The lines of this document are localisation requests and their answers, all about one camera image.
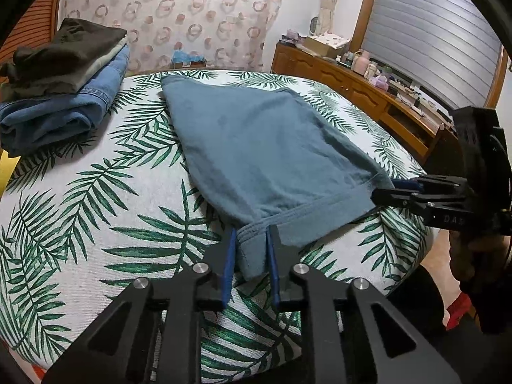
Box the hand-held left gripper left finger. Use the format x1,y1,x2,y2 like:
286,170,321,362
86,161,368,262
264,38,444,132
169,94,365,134
42,228,238,384

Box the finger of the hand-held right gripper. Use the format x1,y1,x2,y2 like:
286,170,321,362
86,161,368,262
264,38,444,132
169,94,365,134
371,187,430,213
394,176,433,193

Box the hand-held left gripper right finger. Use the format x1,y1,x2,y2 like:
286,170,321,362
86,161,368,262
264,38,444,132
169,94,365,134
266,224,460,384

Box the blue short pants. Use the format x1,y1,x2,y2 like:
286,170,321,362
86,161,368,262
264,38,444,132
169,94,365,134
160,74,395,283

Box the grey folded pants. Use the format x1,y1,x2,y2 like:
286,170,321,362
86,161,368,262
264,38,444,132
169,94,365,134
80,36,131,84

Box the dark olive folded pants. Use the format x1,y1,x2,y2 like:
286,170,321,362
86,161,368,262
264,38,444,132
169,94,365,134
0,18,129,94

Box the person's right hand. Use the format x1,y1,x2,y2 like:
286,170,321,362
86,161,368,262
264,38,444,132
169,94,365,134
448,232,483,294

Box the wooden sideboard cabinet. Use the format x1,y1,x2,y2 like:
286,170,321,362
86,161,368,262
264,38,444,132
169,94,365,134
272,42,460,169

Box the person's dark clothing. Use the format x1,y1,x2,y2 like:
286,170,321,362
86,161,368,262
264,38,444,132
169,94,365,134
386,264,512,384

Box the red cloth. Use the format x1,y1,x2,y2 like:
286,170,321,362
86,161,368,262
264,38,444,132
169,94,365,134
446,292,477,321

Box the grey window blind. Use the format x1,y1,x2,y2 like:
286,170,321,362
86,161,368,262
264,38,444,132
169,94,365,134
362,0,505,108

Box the leaf print bed sheet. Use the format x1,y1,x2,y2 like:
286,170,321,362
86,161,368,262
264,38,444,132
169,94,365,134
0,70,436,384

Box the polka dot box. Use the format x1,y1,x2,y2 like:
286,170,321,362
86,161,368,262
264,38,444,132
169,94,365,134
306,32,350,59

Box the beige hanging curtain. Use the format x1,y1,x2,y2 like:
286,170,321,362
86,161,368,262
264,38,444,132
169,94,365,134
318,0,345,36

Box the blue denim folded jeans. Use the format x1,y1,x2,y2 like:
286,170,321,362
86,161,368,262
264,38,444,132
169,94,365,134
0,44,132,156

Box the yellow plush toy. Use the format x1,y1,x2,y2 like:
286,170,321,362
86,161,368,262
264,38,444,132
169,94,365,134
0,150,20,198

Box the wooden louvered wardrobe doors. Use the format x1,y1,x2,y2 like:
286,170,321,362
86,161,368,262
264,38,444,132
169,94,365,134
0,0,65,65

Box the ring pattern curtain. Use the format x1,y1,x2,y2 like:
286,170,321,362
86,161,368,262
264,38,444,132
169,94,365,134
60,0,284,75

